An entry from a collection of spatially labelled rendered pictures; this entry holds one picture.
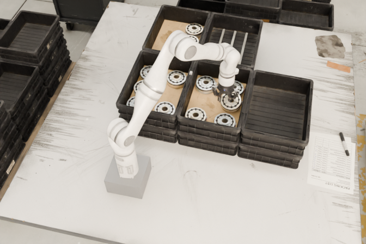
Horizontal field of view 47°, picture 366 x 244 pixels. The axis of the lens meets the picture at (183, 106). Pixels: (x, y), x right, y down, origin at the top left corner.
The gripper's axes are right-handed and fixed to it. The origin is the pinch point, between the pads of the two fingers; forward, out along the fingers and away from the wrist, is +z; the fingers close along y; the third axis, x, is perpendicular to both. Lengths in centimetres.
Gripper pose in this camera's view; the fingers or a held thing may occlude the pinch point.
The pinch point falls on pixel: (224, 99)
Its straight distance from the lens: 206.6
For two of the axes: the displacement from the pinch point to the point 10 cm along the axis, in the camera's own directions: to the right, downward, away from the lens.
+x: 2.6, -7.6, 6.0
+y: 9.7, 1.9, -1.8
